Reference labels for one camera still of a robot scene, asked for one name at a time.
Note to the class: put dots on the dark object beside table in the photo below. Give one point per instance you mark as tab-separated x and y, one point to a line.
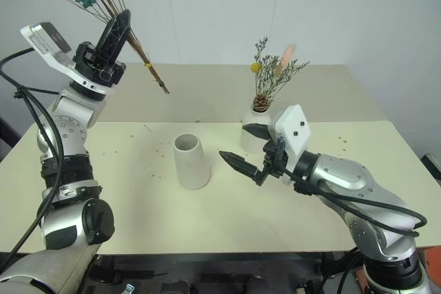
7	135
432	168

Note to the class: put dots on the tall white conical vase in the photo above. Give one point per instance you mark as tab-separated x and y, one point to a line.
193	166

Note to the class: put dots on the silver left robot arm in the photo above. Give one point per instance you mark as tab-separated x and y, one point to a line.
65	128

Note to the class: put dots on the orange box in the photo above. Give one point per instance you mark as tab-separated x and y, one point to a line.
433	270

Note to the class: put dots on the dark machinery under table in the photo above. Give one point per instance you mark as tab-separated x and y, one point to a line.
213	273

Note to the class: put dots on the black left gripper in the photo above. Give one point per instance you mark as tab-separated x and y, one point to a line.
103	68

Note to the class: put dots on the short white vase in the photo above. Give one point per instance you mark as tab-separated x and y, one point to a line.
249	145

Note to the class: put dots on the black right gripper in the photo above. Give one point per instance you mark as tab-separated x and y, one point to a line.
274	161

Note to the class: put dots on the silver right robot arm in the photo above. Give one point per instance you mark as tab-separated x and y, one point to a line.
358	187

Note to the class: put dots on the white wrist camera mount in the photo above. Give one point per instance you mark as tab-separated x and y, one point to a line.
48	41
293	128

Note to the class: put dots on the dried bouquet with pine cone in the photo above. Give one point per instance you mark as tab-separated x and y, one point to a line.
261	101

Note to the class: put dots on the dried bouquet with teal flowers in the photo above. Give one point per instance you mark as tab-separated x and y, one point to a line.
151	70

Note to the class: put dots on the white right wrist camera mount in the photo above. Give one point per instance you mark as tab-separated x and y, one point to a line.
293	128

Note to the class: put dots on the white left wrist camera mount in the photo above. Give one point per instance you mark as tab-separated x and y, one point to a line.
48	41

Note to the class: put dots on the small silver metal clip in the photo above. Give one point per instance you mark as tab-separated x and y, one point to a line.
128	288

